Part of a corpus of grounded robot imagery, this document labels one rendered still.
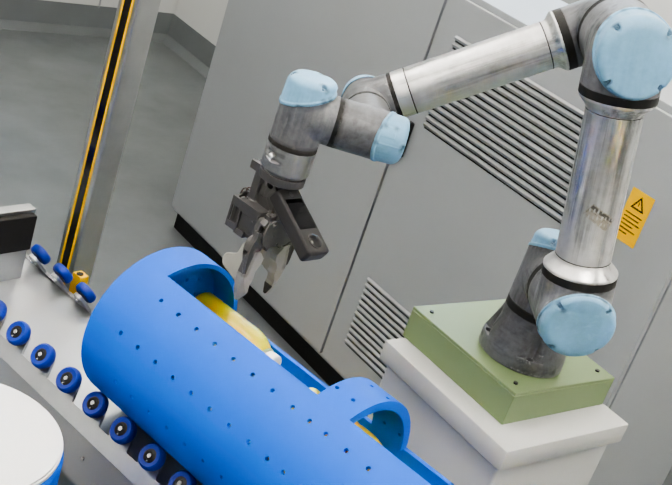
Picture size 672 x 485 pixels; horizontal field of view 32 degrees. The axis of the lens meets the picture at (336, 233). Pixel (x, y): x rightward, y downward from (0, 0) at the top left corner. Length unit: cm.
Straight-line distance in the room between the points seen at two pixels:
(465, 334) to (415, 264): 168
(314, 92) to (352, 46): 228
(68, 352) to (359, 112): 78
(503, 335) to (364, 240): 193
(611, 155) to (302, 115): 45
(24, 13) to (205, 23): 101
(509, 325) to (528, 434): 18
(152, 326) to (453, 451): 55
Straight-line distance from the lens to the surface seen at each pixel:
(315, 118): 170
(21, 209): 231
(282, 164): 172
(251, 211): 177
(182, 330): 182
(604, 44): 168
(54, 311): 231
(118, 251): 459
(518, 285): 200
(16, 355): 216
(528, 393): 197
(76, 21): 692
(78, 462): 204
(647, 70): 170
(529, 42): 183
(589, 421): 210
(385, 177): 381
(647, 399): 343
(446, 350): 204
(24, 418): 183
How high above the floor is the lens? 211
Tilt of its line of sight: 23 degrees down
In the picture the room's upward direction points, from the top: 19 degrees clockwise
